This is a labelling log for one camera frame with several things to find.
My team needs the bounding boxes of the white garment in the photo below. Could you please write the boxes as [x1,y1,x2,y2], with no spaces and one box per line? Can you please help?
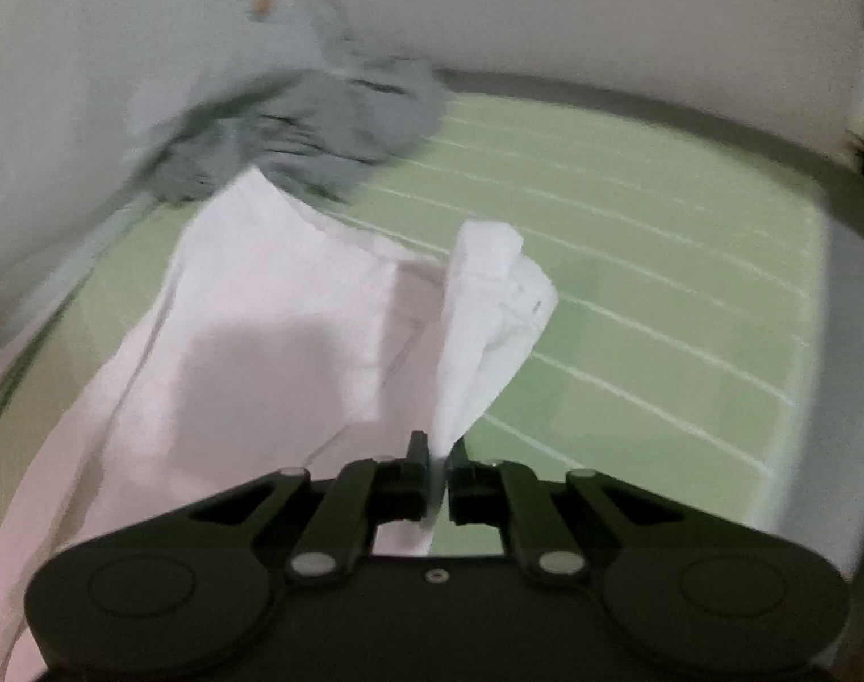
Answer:
[0,171,558,680]

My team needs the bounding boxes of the green checked bed sheet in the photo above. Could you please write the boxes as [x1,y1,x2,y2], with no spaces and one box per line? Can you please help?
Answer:
[0,95,825,528]

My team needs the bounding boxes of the grey crumpled garment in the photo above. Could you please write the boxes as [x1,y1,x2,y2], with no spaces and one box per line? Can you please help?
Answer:
[137,52,449,205]

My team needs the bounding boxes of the light blue carrot-print quilt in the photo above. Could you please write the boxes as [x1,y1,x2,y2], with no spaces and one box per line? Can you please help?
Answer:
[0,0,327,349]

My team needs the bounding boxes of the white padded headboard panel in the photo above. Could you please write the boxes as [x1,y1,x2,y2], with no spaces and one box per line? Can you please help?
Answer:
[319,0,864,163]

